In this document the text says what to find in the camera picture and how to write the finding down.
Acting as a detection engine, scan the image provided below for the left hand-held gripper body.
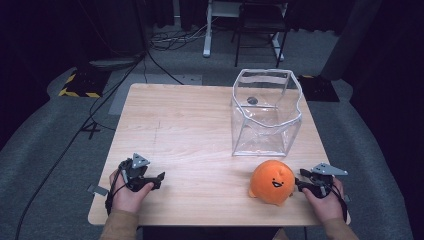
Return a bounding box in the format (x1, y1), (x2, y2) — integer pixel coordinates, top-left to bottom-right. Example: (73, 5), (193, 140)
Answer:
(118, 152), (155, 193)

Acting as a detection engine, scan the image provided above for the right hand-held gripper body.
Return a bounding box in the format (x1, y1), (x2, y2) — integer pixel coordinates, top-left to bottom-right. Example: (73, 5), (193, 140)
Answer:
(300, 162), (349, 200)

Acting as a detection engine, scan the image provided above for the orange plush toy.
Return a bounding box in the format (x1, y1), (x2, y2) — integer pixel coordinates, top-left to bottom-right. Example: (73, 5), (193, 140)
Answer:
(248, 159), (297, 207)

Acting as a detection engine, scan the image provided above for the clear plastic bag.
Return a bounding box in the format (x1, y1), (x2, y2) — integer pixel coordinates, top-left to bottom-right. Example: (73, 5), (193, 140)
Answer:
(230, 68), (304, 158)

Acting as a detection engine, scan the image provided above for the person's left hand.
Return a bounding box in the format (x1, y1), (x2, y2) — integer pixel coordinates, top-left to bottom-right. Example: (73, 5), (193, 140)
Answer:
(109, 168), (155, 215)

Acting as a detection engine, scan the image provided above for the person's right hand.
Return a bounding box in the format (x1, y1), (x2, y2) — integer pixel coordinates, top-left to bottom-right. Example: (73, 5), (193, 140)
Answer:
(301, 177), (346, 225)

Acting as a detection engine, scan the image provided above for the black yellow striped stand base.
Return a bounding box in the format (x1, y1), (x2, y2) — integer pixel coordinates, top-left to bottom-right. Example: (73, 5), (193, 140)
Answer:
(57, 67), (112, 99)

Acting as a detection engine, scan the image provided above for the grey power strip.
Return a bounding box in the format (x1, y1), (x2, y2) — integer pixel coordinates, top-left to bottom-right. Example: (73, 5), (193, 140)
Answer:
(88, 54), (147, 72)

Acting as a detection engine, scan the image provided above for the black chair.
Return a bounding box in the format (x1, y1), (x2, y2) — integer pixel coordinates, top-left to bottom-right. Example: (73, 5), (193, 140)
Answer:
(231, 0), (290, 69)

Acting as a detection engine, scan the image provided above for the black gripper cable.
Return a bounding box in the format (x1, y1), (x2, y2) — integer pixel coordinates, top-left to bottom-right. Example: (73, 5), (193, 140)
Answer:
(104, 159), (129, 216)
(328, 183), (349, 224)

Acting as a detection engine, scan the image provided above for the long black floor cable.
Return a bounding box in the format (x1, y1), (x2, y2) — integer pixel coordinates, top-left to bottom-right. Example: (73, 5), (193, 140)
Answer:
(13, 49), (149, 240)

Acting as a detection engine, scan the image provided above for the bundle of floor cables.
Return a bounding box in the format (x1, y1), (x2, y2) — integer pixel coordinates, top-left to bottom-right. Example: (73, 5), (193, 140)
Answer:
(148, 16), (219, 53)

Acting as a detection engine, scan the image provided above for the dark grey post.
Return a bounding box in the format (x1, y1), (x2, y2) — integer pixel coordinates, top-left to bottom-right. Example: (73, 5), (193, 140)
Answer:
(320, 0), (383, 82)

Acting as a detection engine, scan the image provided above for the white desk frame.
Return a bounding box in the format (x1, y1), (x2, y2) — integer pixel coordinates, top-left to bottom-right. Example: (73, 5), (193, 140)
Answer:
(202, 0), (288, 63)

